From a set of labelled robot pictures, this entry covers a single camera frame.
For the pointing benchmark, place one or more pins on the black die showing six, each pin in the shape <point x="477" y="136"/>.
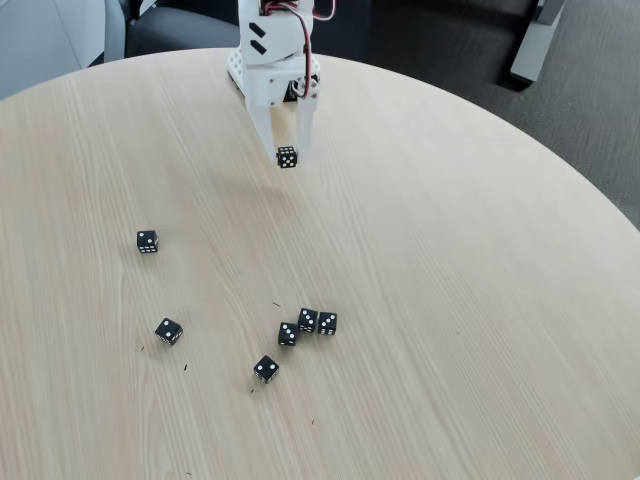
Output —
<point x="287" y="158"/>

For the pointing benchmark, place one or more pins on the grey desk leg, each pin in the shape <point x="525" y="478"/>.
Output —
<point x="532" y="45"/>

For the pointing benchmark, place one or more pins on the black die showing two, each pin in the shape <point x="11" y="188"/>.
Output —
<point x="168" y="331"/>
<point x="266" y="370"/>

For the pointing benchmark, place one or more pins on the black die showing one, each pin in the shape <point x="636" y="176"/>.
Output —
<point x="147" y="242"/>

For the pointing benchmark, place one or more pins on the dark upholstered chair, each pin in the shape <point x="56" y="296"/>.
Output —
<point x="175" y="30"/>

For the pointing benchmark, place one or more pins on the black die showing three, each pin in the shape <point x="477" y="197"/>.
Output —
<point x="288" y="334"/>
<point x="308" y="320"/>
<point x="327" y="323"/>

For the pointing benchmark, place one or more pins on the white cabinet panel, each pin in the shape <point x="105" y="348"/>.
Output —
<point x="45" y="45"/>

